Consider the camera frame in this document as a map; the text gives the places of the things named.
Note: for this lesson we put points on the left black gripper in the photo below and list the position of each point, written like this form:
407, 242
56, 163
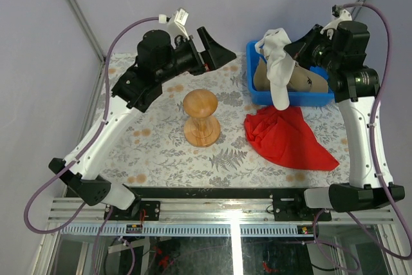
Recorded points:
214, 55

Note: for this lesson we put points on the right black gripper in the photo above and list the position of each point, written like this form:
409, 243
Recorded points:
299, 50

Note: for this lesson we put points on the white baseball cap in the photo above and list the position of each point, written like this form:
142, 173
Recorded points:
281, 65

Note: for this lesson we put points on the tan baseball cap with logo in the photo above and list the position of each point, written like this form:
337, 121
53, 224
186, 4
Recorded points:
303, 80

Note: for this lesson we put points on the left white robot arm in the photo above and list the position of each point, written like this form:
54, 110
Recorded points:
159, 59

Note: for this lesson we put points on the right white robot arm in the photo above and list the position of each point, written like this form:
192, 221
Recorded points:
341, 53

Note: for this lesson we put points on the blue plastic bin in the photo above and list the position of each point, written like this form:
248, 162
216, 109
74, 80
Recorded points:
303, 99

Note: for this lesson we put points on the red cloth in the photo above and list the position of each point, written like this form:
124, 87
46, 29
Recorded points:
285, 139

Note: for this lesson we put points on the wooden hat stand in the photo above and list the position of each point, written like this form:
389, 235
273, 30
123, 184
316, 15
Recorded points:
202, 128

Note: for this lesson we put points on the floral table mat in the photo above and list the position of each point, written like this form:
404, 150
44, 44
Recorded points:
152, 150

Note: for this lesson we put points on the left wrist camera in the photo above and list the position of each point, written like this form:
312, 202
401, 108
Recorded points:
176, 23

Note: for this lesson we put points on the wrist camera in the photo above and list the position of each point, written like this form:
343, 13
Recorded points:
176, 23
339, 14

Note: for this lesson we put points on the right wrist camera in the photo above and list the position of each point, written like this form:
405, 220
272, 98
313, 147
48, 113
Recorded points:
339, 14

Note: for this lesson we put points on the left aluminium corner post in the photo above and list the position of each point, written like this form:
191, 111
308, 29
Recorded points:
86, 29

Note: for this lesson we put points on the aluminium front rail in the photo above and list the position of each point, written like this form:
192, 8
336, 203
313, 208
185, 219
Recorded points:
197, 210

